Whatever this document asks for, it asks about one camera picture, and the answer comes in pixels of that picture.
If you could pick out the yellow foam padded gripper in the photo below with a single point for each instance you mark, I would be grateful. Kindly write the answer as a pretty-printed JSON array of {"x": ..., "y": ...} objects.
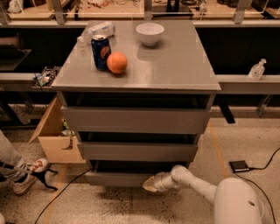
[{"x": 159, "y": 182}]

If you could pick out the grey bottom drawer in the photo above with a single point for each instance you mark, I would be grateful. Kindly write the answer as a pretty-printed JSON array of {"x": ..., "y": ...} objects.
[{"x": 126, "y": 173}]

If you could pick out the grey drawer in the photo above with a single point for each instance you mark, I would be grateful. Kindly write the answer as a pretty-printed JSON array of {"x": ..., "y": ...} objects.
[
  {"x": 142, "y": 147},
  {"x": 126, "y": 173},
  {"x": 136, "y": 113}
]

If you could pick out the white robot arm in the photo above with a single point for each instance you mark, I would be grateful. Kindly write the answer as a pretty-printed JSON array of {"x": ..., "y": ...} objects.
[{"x": 234, "y": 201}]

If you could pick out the grey middle drawer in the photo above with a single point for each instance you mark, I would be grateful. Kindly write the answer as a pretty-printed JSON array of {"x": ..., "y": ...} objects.
[{"x": 142, "y": 147}]

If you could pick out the grey drawer cabinet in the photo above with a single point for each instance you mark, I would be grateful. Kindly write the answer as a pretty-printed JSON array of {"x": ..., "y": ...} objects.
[{"x": 177, "y": 64}]

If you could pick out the grey top drawer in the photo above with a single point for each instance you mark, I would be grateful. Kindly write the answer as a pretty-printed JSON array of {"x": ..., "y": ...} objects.
[{"x": 136, "y": 113}]

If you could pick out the black foot pedal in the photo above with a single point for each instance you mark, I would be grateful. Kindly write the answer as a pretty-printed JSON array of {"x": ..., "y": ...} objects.
[{"x": 239, "y": 166}]

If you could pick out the cardboard box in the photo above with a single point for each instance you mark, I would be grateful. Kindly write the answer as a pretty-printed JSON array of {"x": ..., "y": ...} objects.
[{"x": 57, "y": 147}]

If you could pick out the orange fruit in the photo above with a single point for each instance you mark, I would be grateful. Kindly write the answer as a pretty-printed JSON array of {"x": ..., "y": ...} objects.
[{"x": 117, "y": 62}]

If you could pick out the white red sneaker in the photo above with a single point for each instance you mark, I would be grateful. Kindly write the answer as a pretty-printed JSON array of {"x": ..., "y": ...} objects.
[{"x": 23, "y": 186}]

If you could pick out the grey trouser leg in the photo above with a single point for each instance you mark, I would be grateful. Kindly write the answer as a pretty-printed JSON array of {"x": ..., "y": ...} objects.
[{"x": 10, "y": 156}]

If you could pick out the blue pepsi can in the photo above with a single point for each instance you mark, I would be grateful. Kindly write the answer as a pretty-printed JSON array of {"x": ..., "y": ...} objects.
[{"x": 101, "y": 50}]

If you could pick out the tray of small parts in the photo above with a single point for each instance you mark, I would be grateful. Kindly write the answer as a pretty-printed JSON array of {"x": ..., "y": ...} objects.
[{"x": 46, "y": 77}]

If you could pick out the white ceramic bowl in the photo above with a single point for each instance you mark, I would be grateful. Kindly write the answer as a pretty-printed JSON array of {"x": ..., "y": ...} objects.
[{"x": 149, "y": 33}]

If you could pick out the clear plastic water bottle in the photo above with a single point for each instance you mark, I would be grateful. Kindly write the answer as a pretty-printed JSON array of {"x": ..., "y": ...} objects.
[{"x": 103, "y": 30}]

